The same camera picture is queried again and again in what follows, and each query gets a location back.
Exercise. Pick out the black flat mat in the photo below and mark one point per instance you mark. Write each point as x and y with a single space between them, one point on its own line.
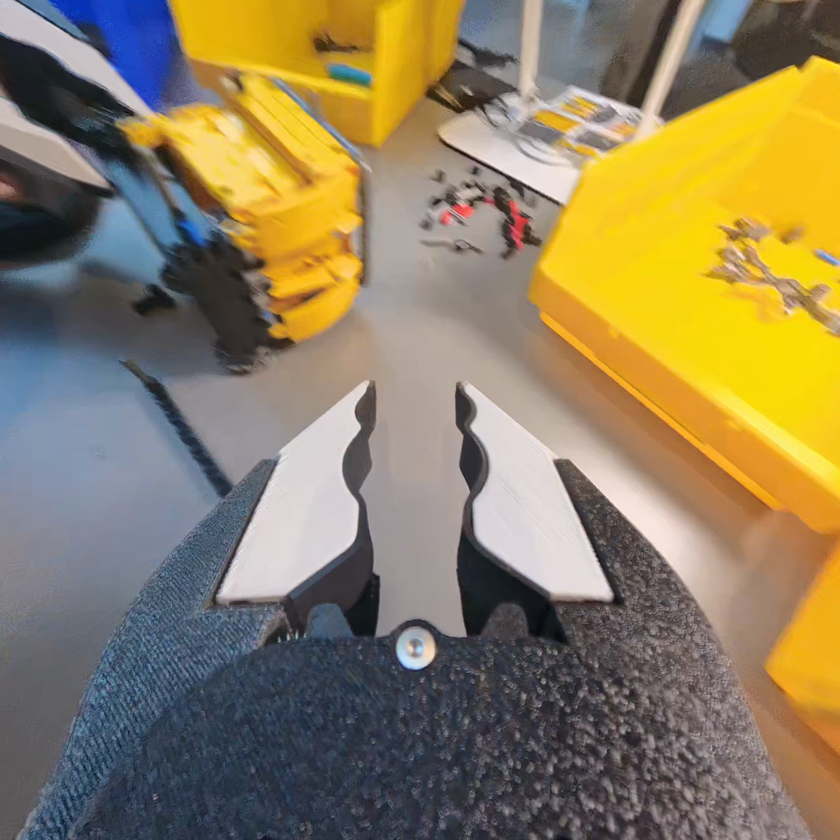
470 89

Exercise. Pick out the white stand pole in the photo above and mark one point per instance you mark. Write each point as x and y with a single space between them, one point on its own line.
530 46
672 59

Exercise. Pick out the yellow grey sticker sheet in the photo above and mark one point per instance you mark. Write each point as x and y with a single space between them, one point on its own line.
584 121

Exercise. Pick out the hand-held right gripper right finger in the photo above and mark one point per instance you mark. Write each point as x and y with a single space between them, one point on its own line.
538 525

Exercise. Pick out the long black toy beam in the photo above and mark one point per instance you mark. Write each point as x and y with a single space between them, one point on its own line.
184 427

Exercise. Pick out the grey-green tool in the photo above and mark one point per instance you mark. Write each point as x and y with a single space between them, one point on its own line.
349 74

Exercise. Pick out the small red black parts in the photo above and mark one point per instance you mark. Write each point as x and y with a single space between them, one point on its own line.
505 217

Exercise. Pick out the loose metal parts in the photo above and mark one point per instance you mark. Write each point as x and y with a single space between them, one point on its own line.
788 282

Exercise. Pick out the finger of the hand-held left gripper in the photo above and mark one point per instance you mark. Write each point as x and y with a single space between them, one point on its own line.
40 145
66 46

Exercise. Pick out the grey desk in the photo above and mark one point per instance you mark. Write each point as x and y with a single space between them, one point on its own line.
433 328

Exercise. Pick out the yellow toy block robot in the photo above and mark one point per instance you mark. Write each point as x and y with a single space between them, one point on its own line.
289 197

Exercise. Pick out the yellow plastic bin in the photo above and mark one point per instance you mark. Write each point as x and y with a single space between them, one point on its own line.
683 341
811 656
394 66

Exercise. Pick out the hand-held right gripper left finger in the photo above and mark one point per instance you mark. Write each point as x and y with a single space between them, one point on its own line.
302 525

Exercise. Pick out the blue plastic bin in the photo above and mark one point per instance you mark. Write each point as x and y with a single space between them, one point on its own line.
125 46

